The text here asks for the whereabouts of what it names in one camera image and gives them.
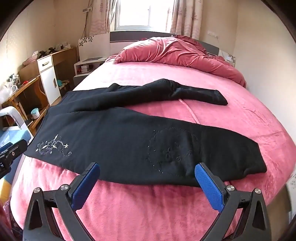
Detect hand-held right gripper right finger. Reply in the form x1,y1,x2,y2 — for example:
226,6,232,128
194,162,272,241

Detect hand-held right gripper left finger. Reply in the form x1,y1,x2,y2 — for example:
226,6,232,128
23,162,101,241

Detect black embroidered pants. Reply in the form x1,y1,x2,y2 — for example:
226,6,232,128
24,79,267,188

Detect blue floor mat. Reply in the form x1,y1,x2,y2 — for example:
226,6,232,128
0,128,31,151

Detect white plastic bag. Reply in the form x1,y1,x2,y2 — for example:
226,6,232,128
0,82,18,105

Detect dark red shiny cloth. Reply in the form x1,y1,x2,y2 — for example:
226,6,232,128
0,202,14,241

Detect bed with pink sheet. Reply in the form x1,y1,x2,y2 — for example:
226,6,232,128
10,56,296,241

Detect wooden desk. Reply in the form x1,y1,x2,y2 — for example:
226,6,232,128
1,47,78,137

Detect black items on desk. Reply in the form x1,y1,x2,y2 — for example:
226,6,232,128
38,47,57,57

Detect white bedside nightstand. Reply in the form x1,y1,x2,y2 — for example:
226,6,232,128
73,57,107,87

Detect white floral bedside panel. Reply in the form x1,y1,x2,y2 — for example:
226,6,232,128
78,32,111,62
218,50,237,67

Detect red velvet quilt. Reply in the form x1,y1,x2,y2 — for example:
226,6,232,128
114,35,247,88

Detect grey bed headboard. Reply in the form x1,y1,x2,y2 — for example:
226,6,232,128
110,31,220,56

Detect patterned beige curtain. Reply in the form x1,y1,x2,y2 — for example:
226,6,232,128
170,0,204,40
89,0,118,35

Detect bright window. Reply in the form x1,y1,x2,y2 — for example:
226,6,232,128
114,0,175,33

